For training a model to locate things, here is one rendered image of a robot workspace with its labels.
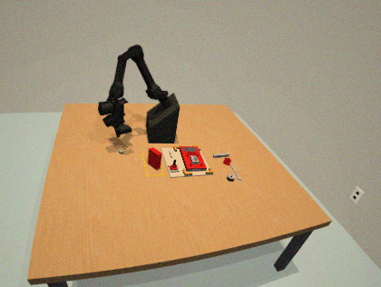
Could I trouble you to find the black toy wheel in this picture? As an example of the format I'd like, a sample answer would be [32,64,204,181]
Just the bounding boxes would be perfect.
[227,174,235,182]

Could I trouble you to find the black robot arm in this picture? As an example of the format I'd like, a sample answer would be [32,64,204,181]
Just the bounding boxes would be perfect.
[98,45,173,127]

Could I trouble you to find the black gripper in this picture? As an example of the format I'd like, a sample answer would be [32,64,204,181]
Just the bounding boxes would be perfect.
[112,112,132,137]

